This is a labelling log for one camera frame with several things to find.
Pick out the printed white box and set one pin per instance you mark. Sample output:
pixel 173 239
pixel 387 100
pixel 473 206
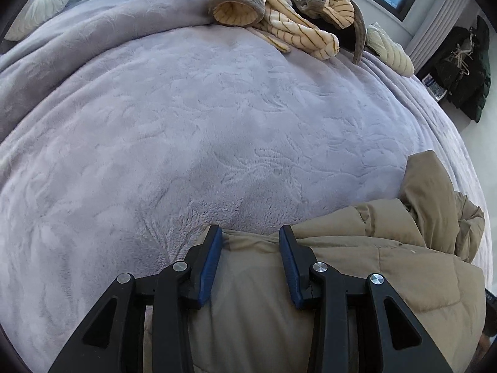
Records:
pixel 433 87

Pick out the cream quilted jacket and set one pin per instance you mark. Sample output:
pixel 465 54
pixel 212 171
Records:
pixel 390 50

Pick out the lavender plush blanket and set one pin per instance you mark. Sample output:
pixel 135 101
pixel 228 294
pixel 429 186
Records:
pixel 174 124

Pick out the wooden clothes hangers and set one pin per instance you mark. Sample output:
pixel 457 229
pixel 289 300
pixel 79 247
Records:
pixel 462 54

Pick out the khaki puffer jacket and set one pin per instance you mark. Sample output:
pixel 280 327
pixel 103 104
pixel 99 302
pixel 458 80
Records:
pixel 407 272

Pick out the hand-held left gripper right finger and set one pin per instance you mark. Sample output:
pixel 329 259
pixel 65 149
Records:
pixel 291 268

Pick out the grey curtain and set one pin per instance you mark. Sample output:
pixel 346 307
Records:
pixel 438 27

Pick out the round white pleated cushion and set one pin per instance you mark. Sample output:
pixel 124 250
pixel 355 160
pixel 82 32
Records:
pixel 42 0

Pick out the dark hanging coats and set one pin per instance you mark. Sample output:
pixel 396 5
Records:
pixel 471 85

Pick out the cream striped fleece robe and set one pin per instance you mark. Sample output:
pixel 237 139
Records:
pixel 287 23

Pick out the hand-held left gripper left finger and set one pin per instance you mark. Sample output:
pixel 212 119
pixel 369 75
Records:
pixel 205 268

